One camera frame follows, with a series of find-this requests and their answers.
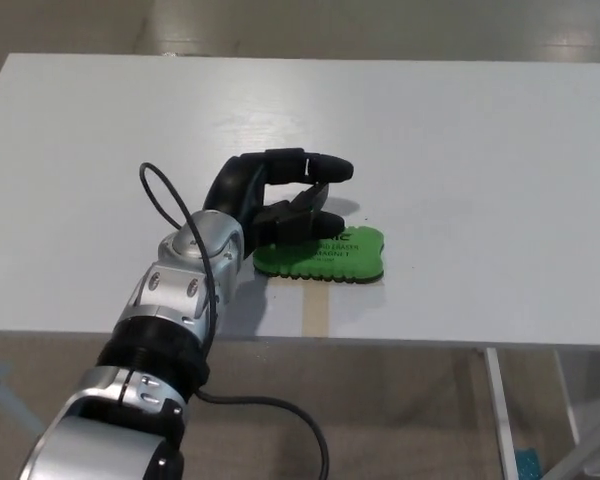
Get teal object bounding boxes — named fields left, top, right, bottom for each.
left=514, top=447, right=544, bottom=480

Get green whiteboard eraser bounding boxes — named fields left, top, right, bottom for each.
left=252, top=223, right=387, bottom=287

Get blue-grey metal frame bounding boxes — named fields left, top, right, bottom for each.
left=0, top=357, right=47, bottom=437

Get long beige tape strip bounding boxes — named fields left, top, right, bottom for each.
left=302, top=283, right=330, bottom=336

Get thin white table leg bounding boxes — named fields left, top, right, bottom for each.
left=552, top=349, right=582, bottom=446

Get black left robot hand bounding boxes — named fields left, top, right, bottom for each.
left=202, top=147, right=356, bottom=251

